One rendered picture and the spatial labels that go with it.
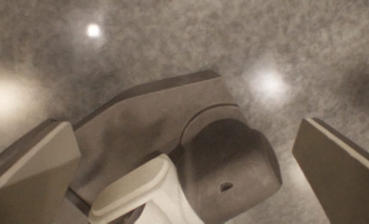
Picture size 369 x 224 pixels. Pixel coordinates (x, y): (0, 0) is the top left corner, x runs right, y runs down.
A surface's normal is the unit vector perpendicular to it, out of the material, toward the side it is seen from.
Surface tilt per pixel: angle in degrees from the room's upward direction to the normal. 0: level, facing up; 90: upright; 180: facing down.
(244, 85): 0
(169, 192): 55
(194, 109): 0
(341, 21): 0
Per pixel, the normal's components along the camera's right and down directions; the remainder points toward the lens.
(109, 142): 0.08, 0.34
